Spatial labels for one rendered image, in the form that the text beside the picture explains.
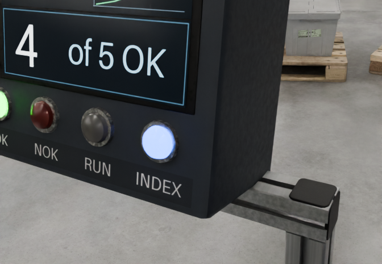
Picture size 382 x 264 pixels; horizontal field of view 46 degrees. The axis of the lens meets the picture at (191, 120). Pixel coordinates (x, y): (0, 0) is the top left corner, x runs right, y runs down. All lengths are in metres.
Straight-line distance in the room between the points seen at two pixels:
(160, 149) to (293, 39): 3.17
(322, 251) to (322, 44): 3.13
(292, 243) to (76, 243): 1.69
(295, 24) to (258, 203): 3.07
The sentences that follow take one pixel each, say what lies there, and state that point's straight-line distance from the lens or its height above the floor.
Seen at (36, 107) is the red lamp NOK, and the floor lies 1.12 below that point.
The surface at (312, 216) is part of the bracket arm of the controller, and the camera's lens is 0.33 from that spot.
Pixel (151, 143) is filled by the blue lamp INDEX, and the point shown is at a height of 1.12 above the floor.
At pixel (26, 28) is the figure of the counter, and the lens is 0.35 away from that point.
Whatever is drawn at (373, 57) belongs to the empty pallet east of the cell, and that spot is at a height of 0.13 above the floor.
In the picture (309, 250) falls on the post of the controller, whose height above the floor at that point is 1.02.
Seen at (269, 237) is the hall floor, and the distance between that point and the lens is 1.92.
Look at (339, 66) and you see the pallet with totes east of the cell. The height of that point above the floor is 0.12.
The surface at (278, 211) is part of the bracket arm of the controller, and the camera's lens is 0.35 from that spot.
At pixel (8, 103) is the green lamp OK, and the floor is 1.12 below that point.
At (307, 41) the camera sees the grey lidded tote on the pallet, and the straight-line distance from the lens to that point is 3.44.
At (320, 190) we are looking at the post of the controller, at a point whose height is 1.06.
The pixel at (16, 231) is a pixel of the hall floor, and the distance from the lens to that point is 2.16.
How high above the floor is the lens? 1.25
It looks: 26 degrees down
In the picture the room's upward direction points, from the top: 4 degrees counter-clockwise
